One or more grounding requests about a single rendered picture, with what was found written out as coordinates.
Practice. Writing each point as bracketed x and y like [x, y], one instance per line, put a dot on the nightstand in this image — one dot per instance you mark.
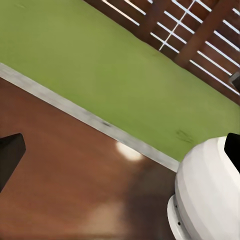
[75, 182]

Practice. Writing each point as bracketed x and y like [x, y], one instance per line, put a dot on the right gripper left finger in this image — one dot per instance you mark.
[12, 149]

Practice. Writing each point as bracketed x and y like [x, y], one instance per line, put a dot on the fixed window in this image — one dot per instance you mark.
[152, 74]

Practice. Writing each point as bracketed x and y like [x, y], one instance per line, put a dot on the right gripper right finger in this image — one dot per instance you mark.
[232, 149]

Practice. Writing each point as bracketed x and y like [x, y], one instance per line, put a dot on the table lamp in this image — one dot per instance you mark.
[206, 203]

